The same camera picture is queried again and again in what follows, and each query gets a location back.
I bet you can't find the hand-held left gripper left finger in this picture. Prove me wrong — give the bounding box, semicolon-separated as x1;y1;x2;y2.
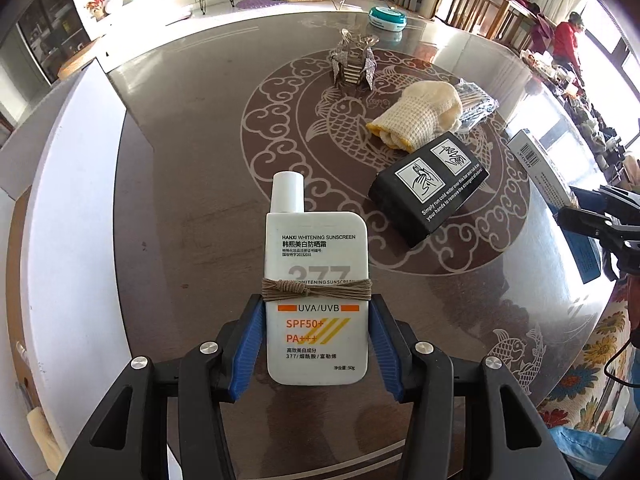
57;294;266;480

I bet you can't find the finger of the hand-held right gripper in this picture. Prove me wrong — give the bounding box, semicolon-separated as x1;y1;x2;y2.
570;185;640;221
556;206;640;251

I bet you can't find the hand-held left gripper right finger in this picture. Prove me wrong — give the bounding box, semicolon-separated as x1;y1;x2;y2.
367;294;573;480

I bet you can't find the blue and white box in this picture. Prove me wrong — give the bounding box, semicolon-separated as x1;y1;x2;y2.
506;129;601;285

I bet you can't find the white sunscreen bottle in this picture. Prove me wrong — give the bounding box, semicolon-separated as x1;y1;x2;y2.
265;171;372;386

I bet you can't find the rhinestone hair claw clip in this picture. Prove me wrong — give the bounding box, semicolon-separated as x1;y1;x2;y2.
329;30;381;90

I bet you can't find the teal round container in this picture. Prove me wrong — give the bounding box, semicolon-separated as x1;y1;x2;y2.
369;4;408;33

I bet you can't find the brown elastic band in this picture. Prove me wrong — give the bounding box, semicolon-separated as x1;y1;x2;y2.
261;276;373;303

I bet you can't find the floral printed cloth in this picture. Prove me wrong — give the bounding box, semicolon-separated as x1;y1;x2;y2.
537;290;640;441

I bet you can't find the black box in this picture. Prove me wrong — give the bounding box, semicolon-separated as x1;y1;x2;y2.
367;131;490;250

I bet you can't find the dark red garment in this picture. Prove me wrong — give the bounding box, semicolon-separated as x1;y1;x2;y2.
505;0;553;53

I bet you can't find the cream waffle cloth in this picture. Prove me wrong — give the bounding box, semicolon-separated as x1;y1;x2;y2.
366;82;465;153

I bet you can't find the light blue cloth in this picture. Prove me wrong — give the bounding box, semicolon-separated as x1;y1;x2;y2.
547;422;640;480

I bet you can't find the wooden chair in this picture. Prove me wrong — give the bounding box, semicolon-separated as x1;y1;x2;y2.
435;0;531;51

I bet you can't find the glass display cabinet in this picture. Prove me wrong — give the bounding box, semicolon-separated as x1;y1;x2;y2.
17;0;86;81

